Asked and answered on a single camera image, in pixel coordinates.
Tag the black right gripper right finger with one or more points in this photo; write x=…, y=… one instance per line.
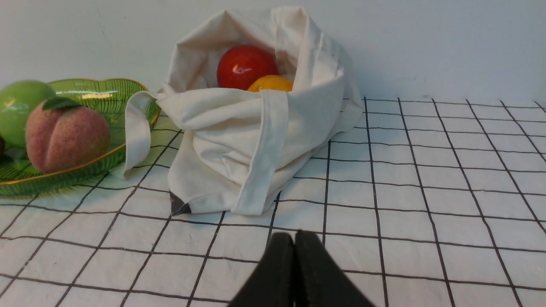
x=318, y=280

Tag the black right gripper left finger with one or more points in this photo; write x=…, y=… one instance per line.
x=269, y=285

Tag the white cloth bag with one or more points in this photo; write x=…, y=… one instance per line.
x=240, y=149

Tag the orange fruit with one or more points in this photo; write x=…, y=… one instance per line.
x=271, y=82

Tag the white grid tablecloth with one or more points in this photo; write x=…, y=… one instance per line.
x=422, y=204

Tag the red tomato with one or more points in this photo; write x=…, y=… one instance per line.
x=242, y=65

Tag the pink peach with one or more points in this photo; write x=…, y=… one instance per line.
x=64, y=138

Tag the green leaf-shaped glass plate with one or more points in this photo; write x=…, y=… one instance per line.
x=109, y=97

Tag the green apple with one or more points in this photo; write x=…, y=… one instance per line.
x=17, y=101

